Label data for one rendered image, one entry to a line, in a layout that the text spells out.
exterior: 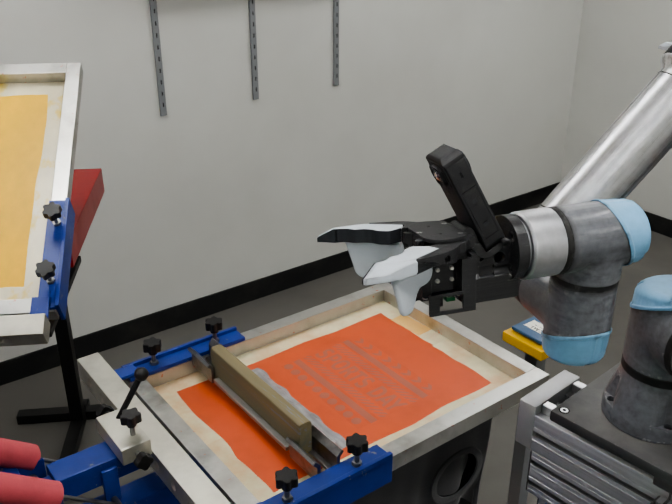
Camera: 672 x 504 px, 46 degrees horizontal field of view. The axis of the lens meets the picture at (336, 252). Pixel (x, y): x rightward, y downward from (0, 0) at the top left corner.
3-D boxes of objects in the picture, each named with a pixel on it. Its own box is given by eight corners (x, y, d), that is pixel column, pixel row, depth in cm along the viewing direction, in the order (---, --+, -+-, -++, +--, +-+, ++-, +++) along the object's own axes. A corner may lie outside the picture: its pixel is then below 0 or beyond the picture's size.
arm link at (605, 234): (649, 280, 88) (663, 209, 84) (563, 294, 84) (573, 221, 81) (607, 251, 94) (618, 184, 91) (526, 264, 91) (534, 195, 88)
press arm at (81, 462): (136, 449, 156) (133, 428, 154) (149, 465, 152) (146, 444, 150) (49, 485, 147) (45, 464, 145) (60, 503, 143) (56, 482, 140)
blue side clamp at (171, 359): (236, 349, 199) (234, 325, 196) (246, 357, 195) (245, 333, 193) (124, 390, 183) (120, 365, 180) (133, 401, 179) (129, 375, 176)
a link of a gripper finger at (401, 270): (391, 335, 72) (441, 303, 79) (390, 274, 70) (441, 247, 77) (363, 328, 74) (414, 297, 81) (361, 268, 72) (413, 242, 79)
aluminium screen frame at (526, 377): (385, 292, 224) (385, 280, 222) (547, 388, 182) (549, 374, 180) (124, 389, 181) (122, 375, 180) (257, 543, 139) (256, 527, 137)
